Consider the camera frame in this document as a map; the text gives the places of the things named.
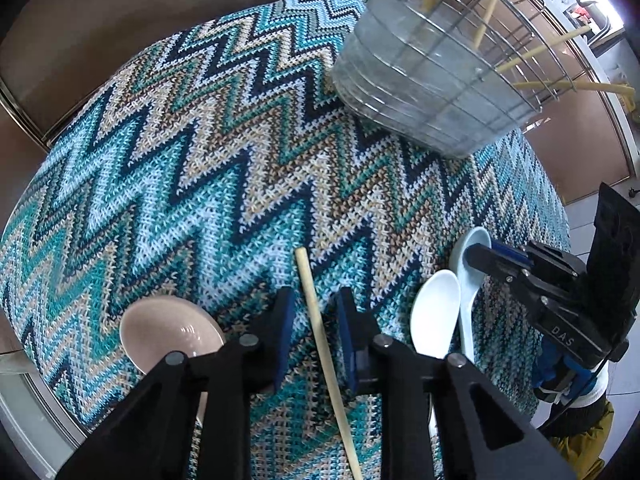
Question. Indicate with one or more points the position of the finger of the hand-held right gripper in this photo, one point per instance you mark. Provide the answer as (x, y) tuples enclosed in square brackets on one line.
[(500, 267), (510, 252)]

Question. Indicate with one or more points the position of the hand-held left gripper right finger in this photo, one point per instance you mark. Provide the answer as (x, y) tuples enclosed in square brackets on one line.
[(345, 330)]

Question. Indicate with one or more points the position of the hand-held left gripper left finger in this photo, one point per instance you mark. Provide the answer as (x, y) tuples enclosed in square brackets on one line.
[(285, 320)]

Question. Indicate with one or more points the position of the white ceramic spoon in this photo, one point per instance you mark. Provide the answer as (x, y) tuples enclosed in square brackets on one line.
[(470, 305), (435, 310)]

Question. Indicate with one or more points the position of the person's right hand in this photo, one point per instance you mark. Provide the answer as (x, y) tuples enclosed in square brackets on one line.
[(560, 370)]

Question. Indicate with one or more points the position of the beige ceramic spoon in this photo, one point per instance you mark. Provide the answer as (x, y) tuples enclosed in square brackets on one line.
[(170, 330)]

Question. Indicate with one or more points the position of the yellow trousers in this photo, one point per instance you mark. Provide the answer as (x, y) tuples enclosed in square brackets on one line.
[(585, 440)]

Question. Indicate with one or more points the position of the zigzag knitted cloth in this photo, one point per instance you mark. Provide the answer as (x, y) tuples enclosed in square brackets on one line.
[(200, 185)]

